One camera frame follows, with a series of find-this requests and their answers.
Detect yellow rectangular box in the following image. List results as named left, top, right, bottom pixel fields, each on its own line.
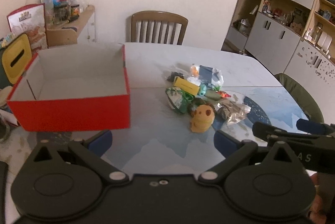
left=173, top=76, right=199, bottom=96

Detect teal round sharpener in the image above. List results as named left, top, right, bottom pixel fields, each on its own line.
left=198, top=84, right=207, bottom=96

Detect yellow plush toy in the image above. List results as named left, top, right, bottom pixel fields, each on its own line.
left=190, top=105, right=215, bottom=133

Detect wooden side cabinet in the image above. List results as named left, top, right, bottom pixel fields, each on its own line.
left=46, top=5, right=96, bottom=48

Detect white wall cabinet unit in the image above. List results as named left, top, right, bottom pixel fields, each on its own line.
left=225, top=0, right=334, bottom=109

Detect glass jar orange contents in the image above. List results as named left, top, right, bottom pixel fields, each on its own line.
left=70, top=4, right=80, bottom=17

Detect red white snack bag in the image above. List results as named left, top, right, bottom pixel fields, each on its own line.
left=7, top=4, right=48, bottom=53

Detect orange plastic clips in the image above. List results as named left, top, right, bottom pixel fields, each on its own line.
left=218, top=91, right=231, bottom=98

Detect screwdriver yellow black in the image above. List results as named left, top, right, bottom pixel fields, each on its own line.
left=65, top=15, right=79, bottom=23

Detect red cardboard box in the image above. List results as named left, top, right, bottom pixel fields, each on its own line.
left=7, top=44, right=131, bottom=132

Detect green white drawstring pouch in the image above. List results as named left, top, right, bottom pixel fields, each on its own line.
left=165, top=87, right=194, bottom=114

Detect silver foil bag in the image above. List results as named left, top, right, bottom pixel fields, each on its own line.
left=214, top=98, right=251, bottom=125

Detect clear bag with blue card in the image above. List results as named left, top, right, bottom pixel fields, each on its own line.
left=187, top=65, right=224, bottom=91

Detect black items small bag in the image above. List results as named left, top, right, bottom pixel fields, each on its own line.
left=167, top=71, right=184, bottom=83

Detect wooden chair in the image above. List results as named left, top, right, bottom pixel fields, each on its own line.
left=130, top=11, right=188, bottom=45

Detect yellow green tissue box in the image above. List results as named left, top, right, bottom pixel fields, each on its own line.
left=0, top=33, right=32, bottom=89

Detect olive green tube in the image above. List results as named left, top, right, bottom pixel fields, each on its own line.
left=205, top=90, right=222, bottom=101

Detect green chair back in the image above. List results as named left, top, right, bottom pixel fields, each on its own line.
left=274, top=73, right=324, bottom=123

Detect blue placemat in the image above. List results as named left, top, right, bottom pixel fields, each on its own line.
left=242, top=96, right=271, bottom=128

